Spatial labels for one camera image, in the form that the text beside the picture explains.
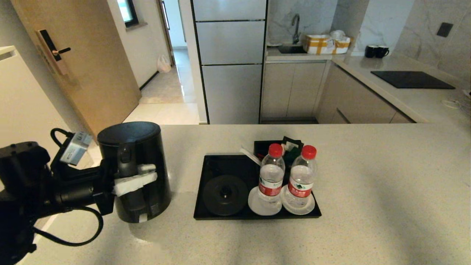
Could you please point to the dark framed window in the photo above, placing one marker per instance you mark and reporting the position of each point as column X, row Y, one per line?
column 129, row 13

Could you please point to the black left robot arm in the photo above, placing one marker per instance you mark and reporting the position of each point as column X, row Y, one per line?
column 29, row 184

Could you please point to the steel kitchen sink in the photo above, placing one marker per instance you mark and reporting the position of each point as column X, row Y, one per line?
column 290, row 49

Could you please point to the black box of sachets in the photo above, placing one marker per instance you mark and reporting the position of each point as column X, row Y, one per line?
column 262, row 147

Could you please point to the taped cardboard box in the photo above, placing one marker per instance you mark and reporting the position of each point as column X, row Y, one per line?
column 320, row 45

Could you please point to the white ceramic saucer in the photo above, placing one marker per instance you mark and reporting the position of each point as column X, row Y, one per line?
column 254, row 204
column 311, row 206

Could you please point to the white crumpled bundle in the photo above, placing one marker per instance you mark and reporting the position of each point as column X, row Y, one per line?
column 337, row 35

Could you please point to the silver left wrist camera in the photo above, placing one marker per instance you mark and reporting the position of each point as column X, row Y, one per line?
column 75, row 148

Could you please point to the white wrapped stir stick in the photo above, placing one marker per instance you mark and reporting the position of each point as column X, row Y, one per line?
column 250, row 155

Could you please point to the silver grey refrigerator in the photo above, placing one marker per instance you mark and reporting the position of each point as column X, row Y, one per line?
column 232, row 73

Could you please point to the black ceramic mug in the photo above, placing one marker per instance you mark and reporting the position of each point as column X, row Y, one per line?
column 382, row 52
column 369, row 52

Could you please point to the white tall cabinet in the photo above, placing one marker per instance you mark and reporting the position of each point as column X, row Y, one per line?
column 22, row 99

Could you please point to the small white sachet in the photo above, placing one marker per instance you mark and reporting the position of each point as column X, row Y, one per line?
column 290, row 146

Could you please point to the white plastic bag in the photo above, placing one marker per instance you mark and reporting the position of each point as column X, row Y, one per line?
column 164, row 65

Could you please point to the black induction cooktop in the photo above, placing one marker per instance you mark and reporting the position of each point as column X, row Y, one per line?
column 412, row 80

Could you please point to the black round kettle base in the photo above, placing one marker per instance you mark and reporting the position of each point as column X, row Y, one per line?
column 225, row 195

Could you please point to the black electric kettle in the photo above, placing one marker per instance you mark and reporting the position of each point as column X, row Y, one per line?
column 147, row 147

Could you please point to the black rectangular serving tray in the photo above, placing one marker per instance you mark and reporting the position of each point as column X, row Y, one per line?
column 220, row 165

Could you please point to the clear red-label water bottle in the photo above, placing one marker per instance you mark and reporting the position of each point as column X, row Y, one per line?
column 301, row 180
column 271, row 176

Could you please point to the chrome kitchen faucet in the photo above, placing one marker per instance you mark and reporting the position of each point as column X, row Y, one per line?
column 296, row 25

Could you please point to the dark wall switch plate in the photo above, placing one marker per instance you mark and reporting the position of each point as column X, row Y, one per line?
column 445, row 30

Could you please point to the beige kitchen base cabinet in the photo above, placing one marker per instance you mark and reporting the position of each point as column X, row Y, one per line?
column 294, row 92

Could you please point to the light wooden door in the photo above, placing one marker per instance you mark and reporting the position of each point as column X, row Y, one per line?
column 92, row 55

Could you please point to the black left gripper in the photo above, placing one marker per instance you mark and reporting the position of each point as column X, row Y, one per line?
column 105, row 187

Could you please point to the dark green tea bag packets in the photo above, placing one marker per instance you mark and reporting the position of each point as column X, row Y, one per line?
column 292, row 157

